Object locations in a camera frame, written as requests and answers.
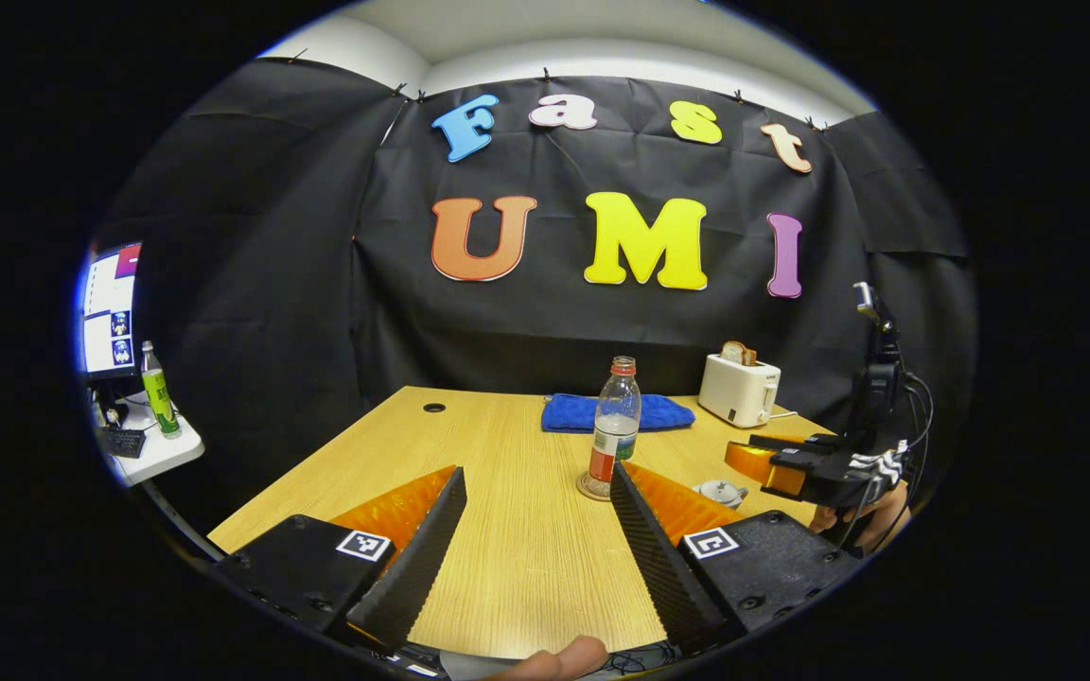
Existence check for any white toaster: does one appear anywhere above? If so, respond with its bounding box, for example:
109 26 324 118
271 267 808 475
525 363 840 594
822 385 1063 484
697 353 782 428

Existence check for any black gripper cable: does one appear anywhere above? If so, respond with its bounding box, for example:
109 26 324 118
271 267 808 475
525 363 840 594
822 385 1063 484
900 371 936 455

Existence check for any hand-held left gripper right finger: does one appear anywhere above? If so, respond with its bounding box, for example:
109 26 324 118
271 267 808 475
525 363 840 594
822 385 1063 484
608 461 863 656

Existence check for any computer monitor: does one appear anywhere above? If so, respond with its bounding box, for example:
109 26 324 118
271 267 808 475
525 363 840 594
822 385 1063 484
79 241 143 382

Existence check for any green labelled bottle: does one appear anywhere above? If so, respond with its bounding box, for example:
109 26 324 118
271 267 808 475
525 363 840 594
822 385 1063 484
140 340 183 440

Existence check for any clear plastic water bottle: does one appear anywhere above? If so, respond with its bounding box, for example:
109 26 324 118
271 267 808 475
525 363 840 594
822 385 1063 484
587 356 642 498

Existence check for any black keyboard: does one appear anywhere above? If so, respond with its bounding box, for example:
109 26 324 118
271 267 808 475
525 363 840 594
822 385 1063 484
96 428 148 460

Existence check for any white ceramic teacup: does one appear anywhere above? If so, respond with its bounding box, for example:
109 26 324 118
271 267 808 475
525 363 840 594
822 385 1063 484
693 480 750 510

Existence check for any blue folded towel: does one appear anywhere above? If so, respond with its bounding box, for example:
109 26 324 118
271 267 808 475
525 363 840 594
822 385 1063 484
541 393 696 434

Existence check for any white side table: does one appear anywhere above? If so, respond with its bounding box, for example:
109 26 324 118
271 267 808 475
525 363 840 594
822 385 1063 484
91 388 206 488

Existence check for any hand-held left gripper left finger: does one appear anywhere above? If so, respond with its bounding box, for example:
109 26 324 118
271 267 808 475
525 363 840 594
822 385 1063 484
214 464 468 654

